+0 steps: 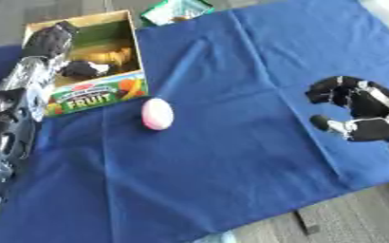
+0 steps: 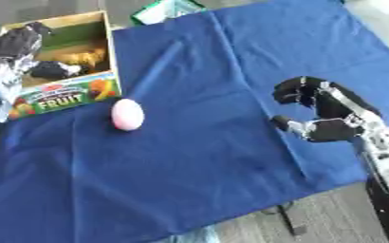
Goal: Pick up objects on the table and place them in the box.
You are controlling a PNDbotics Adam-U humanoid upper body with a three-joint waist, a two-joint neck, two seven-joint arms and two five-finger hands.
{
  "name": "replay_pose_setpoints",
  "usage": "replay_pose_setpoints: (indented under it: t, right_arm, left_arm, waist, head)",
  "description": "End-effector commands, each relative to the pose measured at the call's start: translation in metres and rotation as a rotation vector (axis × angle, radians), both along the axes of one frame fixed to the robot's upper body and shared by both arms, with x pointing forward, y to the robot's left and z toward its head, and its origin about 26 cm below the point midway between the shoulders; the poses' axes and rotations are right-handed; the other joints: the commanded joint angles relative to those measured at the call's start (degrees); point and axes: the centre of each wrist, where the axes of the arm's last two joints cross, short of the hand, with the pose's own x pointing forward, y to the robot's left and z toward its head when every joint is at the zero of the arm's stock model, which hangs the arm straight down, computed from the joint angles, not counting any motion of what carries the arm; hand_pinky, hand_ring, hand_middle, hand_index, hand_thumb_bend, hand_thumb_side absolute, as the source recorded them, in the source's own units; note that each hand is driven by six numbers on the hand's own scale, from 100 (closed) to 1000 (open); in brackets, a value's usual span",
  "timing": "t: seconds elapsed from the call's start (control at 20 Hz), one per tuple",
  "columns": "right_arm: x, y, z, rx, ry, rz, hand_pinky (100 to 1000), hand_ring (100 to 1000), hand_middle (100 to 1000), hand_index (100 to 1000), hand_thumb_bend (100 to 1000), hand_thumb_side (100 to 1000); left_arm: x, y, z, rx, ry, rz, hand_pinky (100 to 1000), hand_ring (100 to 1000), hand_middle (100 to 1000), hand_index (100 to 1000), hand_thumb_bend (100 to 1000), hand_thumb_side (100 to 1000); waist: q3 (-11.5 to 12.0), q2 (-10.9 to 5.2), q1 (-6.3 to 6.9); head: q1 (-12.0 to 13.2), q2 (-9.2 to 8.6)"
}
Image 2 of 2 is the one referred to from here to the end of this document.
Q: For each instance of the black tripod leg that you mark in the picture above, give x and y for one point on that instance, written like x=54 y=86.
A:
x=286 y=218

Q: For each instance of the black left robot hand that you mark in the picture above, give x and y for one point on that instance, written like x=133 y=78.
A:
x=16 y=42

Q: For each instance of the pink egg-shaped toy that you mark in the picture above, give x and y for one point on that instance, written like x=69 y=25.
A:
x=127 y=114

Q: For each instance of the yellow toy fruit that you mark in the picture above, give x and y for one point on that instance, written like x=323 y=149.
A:
x=84 y=58

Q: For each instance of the tan box with fruit print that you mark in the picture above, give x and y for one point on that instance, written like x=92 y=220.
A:
x=65 y=98

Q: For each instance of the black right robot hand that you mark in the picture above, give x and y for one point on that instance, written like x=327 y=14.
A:
x=336 y=128

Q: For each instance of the green and white bag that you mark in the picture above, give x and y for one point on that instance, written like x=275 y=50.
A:
x=159 y=11

